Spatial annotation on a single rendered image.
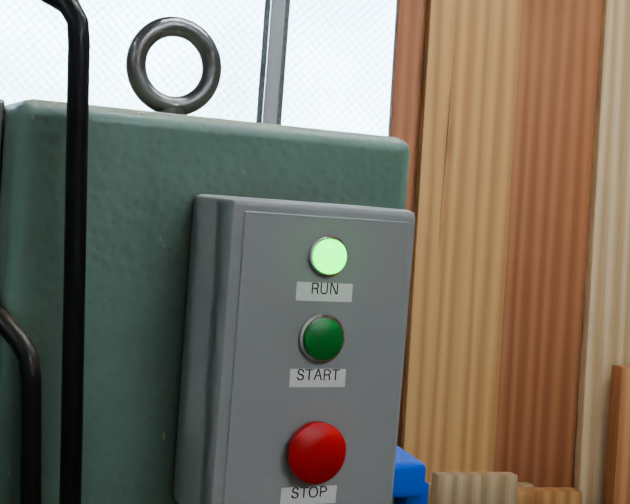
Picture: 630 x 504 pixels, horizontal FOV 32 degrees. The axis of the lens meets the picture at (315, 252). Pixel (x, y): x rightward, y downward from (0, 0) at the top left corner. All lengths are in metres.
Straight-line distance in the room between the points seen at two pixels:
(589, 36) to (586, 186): 0.28
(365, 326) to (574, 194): 1.57
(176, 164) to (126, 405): 0.13
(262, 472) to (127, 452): 0.08
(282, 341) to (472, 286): 1.45
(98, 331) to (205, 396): 0.07
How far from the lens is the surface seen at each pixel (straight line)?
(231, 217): 0.51
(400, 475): 1.39
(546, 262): 2.07
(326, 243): 0.52
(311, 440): 0.53
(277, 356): 0.53
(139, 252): 0.56
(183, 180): 0.57
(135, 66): 0.67
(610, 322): 2.11
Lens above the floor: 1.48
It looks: 3 degrees down
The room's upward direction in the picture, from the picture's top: 4 degrees clockwise
